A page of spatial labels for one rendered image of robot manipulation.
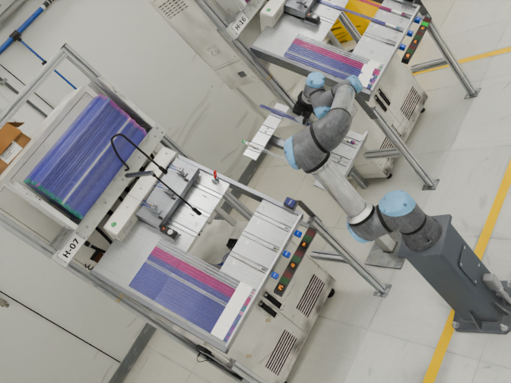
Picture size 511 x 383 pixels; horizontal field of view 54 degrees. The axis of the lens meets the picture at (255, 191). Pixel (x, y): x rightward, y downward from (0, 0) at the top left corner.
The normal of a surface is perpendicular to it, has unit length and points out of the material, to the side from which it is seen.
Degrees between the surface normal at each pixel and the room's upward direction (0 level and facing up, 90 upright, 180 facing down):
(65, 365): 90
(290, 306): 90
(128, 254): 43
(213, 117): 90
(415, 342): 0
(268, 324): 90
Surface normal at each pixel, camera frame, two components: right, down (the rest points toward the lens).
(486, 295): 0.66, -0.14
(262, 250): -0.07, -0.46
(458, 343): -0.64, -0.61
